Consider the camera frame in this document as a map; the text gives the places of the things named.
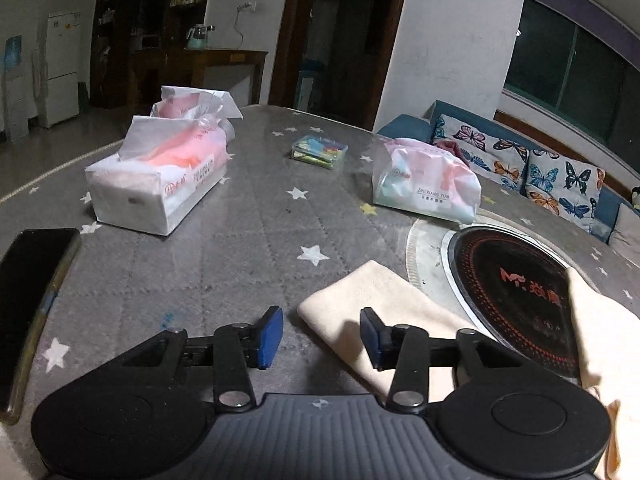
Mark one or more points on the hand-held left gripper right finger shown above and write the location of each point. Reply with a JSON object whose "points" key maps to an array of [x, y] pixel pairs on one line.
{"points": [[372, 342]]}

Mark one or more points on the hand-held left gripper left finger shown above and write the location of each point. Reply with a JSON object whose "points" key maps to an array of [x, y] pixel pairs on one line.
{"points": [[267, 340]]}

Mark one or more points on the cream fleece garment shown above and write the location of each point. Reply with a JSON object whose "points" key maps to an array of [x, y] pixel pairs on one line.
{"points": [[350, 290]]}

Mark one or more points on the black round induction cooktop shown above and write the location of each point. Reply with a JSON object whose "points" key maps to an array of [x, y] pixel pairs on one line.
{"points": [[500, 280]]}

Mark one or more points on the pink green tissue pack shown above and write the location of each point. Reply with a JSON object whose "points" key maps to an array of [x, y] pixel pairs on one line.
{"points": [[425, 185]]}

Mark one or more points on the pink white open tissue pack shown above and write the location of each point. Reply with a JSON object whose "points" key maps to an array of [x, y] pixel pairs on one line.
{"points": [[185, 105], [150, 195]]}

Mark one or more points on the small clear colourful box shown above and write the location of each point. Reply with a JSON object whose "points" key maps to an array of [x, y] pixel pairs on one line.
{"points": [[320, 151]]}

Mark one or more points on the pink cloth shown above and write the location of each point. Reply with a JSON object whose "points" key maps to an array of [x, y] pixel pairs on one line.
{"points": [[452, 149]]}

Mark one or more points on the blue corner sofa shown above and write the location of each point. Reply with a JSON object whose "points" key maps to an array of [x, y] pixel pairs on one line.
{"points": [[405, 127]]}

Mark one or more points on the butterfly pillow with pink butterflies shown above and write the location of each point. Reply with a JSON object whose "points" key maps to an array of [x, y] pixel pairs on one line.
{"points": [[480, 152]]}

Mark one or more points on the black smartphone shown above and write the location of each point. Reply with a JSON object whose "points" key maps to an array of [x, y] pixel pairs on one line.
{"points": [[30, 310]]}

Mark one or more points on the butterfly pillow with blue butterflies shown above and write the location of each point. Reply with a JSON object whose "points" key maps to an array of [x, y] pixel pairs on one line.
{"points": [[562, 190]]}

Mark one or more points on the grey pillow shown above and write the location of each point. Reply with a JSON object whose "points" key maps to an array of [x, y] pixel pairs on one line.
{"points": [[627, 230]]}

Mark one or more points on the dark wooden sideboard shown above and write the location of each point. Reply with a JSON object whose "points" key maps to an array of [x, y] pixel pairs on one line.
{"points": [[200, 67]]}

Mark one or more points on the green glass kettle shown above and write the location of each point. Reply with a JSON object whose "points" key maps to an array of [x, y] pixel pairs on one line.
{"points": [[197, 39]]}

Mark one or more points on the dark window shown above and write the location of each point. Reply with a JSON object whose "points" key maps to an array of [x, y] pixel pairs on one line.
{"points": [[575, 70]]}

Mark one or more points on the white refrigerator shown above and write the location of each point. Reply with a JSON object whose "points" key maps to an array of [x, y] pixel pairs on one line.
{"points": [[59, 70]]}

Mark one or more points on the white water dispenser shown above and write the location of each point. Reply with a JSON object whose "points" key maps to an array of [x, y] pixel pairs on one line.
{"points": [[15, 90]]}

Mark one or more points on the dark shelf cabinet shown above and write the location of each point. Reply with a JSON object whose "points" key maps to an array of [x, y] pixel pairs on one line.
{"points": [[125, 10]]}

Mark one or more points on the dark wooden door frame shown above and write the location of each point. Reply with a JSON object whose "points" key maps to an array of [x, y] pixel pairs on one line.
{"points": [[285, 35]]}

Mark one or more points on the white wall socket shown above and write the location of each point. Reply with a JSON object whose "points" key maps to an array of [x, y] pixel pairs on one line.
{"points": [[247, 7]]}

